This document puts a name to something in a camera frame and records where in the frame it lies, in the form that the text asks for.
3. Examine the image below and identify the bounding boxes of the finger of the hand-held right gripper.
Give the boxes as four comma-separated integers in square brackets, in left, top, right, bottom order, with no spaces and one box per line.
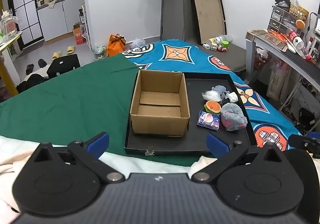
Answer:
[288,132,320,151]

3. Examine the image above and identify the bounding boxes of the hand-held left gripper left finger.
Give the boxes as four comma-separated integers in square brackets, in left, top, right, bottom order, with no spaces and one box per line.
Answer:
[32,131,126,184]

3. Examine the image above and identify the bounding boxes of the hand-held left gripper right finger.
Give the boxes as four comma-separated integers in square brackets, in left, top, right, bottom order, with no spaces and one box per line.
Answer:
[191,132,288,183]

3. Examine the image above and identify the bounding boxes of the black tray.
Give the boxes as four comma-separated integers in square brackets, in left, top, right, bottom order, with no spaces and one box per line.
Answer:
[124,72,257,156]

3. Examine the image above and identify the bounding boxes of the purple tissue packet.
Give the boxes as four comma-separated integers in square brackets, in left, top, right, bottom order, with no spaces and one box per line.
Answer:
[197,110,220,130]

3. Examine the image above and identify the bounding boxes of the grey and pink plush toy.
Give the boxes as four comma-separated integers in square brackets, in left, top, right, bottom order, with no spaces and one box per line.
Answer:
[220,103,248,131]

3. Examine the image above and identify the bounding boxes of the orange burger squishy toy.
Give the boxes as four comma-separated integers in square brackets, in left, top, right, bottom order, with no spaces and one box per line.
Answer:
[204,100,222,116]

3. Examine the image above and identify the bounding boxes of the clear plastic bag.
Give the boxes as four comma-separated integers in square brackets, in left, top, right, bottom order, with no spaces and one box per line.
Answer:
[201,90,222,103]

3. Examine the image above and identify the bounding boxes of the grey-blue knit sock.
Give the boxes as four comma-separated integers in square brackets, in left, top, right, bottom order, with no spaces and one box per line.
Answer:
[212,85,229,95]

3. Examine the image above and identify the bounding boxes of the brown cardboard box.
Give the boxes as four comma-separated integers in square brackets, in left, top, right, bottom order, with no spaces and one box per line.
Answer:
[129,70,190,137]

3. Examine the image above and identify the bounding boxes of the green cloth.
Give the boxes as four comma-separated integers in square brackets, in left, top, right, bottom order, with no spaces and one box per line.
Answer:
[0,54,218,167]

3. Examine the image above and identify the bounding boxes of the beige tote bag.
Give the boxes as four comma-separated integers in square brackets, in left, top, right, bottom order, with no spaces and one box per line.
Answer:
[266,60,292,101]

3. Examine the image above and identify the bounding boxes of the black case with white logo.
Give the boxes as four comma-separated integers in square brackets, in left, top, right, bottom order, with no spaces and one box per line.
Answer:
[47,54,81,78]

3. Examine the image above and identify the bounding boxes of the black and white clothing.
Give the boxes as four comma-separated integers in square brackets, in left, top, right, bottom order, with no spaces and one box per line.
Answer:
[16,67,50,93]

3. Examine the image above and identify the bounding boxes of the clear bag with greens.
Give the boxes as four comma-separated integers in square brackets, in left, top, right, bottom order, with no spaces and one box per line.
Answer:
[92,45,109,60]

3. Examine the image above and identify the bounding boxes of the grey desk with black mat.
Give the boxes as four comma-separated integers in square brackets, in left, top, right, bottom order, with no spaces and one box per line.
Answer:
[245,30,320,127]

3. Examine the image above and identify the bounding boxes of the blue printed blanket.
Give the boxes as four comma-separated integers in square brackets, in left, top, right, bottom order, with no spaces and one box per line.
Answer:
[122,40,304,152]

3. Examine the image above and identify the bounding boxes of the plastic bottle with red label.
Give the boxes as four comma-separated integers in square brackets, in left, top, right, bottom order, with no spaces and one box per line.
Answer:
[287,30,312,61]

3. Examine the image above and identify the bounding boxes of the orange bag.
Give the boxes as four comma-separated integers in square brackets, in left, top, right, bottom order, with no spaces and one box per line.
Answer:
[108,34,125,57]

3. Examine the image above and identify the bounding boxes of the white jar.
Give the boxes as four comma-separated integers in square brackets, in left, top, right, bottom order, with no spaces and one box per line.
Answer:
[209,35,233,45]

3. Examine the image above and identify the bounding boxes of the white plastic bag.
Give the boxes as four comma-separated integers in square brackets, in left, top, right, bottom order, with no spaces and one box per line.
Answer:
[130,38,146,49]

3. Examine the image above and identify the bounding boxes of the red packets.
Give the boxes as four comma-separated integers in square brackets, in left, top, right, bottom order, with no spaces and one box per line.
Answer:
[267,29,290,42]

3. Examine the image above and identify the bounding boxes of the brown patterned board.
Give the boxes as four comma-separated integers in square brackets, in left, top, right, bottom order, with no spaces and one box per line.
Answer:
[246,29,288,52]

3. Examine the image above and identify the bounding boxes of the yellow table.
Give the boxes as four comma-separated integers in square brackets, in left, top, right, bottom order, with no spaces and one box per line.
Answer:
[0,30,23,96]

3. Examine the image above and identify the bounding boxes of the orange cardboard box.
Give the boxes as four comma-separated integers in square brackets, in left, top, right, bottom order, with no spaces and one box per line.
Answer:
[72,22,86,45]

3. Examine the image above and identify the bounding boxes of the white narrow rack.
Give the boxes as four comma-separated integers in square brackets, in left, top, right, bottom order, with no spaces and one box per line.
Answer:
[79,4,92,50]

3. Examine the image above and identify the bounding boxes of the grey drawer organiser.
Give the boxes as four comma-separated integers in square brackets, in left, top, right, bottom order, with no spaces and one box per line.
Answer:
[267,5,299,33]

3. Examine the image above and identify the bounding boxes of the woven basket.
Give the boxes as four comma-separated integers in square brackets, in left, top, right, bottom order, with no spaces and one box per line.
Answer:
[289,3,309,21]

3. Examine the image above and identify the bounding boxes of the white kitchen cabinet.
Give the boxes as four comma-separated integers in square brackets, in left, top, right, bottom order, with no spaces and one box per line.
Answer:
[36,0,85,42]

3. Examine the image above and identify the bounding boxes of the glass jar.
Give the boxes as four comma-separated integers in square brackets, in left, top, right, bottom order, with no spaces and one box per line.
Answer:
[0,9,18,37]

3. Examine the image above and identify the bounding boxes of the black-framed glass door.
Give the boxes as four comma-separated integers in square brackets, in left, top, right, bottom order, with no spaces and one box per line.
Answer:
[5,0,45,46]

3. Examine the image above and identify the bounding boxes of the brown board black frame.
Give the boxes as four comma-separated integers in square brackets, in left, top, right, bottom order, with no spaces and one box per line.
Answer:
[189,0,227,45]

